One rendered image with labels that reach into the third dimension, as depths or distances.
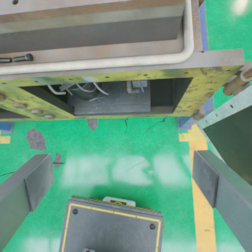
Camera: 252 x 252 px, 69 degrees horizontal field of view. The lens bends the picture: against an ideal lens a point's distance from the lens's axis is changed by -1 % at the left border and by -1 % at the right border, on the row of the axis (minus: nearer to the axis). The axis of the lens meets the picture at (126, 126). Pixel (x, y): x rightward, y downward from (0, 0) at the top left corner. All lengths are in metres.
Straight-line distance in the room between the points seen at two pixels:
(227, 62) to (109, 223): 1.23
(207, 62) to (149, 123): 1.24
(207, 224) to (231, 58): 1.48
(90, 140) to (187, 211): 1.04
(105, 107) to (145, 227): 0.87
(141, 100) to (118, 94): 0.12
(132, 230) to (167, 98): 0.91
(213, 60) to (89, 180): 1.48
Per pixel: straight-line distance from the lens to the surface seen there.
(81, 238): 1.53
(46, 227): 2.00
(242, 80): 0.54
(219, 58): 0.51
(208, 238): 1.84
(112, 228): 1.45
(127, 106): 0.93
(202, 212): 1.77
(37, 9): 0.46
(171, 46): 0.50
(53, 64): 0.51
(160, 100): 1.03
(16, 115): 1.21
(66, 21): 0.46
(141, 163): 1.66
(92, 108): 0.97
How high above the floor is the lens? 1.65
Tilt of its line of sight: 79 degrees down
